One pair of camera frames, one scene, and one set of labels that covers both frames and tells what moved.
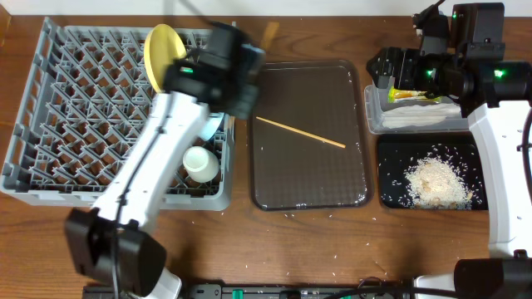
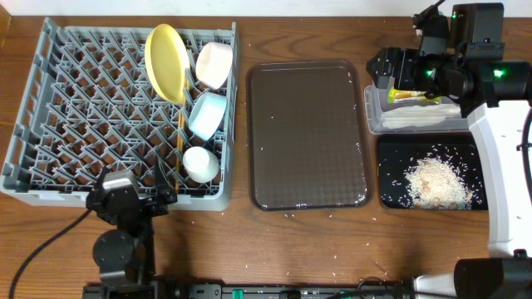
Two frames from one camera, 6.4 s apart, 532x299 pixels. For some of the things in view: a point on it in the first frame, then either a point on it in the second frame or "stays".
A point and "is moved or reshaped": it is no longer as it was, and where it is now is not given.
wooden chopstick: [310, 135] is moved or reshaped
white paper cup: [201, 165] stays
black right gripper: [406, 60] stays
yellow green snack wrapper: [398, 95] stays
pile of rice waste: [434, 182] stays
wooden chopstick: [271, 31] is moved or reshaped
